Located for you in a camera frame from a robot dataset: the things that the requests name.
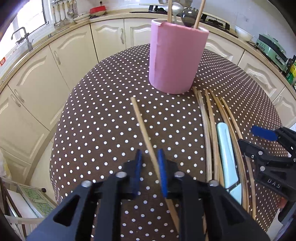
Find chrome kitchen faucet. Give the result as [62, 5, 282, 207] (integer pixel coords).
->
[11, 27, 33, 52]

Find kitchen window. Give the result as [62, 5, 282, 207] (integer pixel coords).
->
[1, 1, 50, 60]

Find yellow green bottle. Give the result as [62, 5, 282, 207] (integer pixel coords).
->
[286, 55, 296, 85]

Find green electric cooker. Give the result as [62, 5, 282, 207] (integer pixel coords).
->
[255, 34, 288, 72]

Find white ceramic bowl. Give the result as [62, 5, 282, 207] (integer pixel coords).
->
[235, 26, 253, 42]

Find pink cylindrical utensil holder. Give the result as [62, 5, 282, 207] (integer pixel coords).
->
[149, 19, 209, 94]

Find black gas stove top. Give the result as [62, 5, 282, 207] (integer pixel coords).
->
[131, 4, 238, 38]

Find lower cream cabinets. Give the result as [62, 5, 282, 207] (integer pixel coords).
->
[0, 14, 296, 186]

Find stainless steel steamer pot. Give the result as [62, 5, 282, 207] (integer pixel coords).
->
[159, 0, 193, 14]

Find metal spoon in holder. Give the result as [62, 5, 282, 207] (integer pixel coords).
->
[172, 2, 184, 24]

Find wooden chopstick in holder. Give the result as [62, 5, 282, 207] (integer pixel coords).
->
[167, 0, 172, 23]

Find stack of white dishes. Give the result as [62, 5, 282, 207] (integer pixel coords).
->
[73, 13, 90, 24]

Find red bowl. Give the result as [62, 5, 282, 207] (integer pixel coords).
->
[89, 1, 106, 16]

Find hanging utensil rack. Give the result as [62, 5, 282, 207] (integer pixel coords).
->
[49, 0, 78, 29]

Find light blue handled utensil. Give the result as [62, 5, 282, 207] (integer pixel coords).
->
[216, 122, 242, 204]

